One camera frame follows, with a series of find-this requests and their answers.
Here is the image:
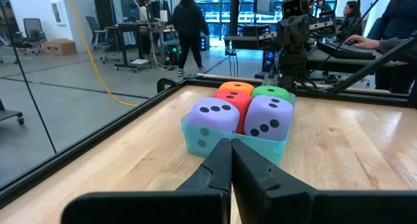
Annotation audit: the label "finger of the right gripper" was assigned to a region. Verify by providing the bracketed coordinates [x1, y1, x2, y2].
[256, 24, 272, 42]
[319, 10, 337, 25]

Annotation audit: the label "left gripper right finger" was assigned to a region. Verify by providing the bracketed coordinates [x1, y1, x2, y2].
[230, 138, 319, 224]

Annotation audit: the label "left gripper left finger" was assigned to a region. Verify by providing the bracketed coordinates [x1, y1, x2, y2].
[177, 138, 233, 199]

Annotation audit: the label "teal translucent plastic bin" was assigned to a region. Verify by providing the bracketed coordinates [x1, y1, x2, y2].
[180, 92, 296, 166]

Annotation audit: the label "purple foam die black pips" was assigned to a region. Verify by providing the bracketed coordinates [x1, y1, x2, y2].
[243, 94, 295, 142]
[186, 96, 241, 133]

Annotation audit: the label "green foam die black pips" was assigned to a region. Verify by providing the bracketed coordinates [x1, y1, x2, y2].
[250, 85, 290, 100]

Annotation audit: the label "red foam die black pips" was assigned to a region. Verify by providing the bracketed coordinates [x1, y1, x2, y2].
[213, 89, 253, 135]

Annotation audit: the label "person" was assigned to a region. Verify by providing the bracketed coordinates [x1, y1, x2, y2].
[138, 0, 152, 25]
[374, 0, 417, 94]
[337, 1, 363, 41]
[171, 0, 210, 77]

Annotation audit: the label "computer tower blue light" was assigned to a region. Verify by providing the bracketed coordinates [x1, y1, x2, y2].
[262, 49, 278, 74]

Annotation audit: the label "black keyboard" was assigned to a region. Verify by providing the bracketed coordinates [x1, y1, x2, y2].
[316, 40, 376, 61]

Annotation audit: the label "person's hand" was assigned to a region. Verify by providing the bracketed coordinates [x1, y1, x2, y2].
[344, 34, 381, 51]

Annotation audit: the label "dark grey desk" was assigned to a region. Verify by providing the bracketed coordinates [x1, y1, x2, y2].
[224, 34, 397, 76]

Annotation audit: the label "orange foam die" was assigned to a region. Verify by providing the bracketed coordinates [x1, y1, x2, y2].
[218, 81, 255, 95]

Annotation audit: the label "computer tower green light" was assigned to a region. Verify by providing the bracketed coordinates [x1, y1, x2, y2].
[164, 43, 182, 67]

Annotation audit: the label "black office desk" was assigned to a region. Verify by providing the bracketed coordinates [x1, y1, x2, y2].
[104, 21, 177, 72]

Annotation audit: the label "black office chair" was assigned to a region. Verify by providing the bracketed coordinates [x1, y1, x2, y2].
[85, 16, 121, 64]
[14, 18, 47, 55]

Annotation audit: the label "cardboard box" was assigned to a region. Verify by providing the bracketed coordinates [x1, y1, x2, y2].
[41, 38, 78, 57]

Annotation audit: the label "black rolling cart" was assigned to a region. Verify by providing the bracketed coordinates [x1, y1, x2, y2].
[0, 98, 25, 126]

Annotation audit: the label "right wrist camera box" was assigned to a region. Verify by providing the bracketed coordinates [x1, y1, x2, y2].
[281, 0, 304, 19]

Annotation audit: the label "yellow hanging cable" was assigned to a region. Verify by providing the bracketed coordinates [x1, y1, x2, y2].
[67, 0, 137, 107]

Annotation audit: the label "white wall box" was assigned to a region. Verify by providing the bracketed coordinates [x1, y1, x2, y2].
[50, 1, 68, 25]

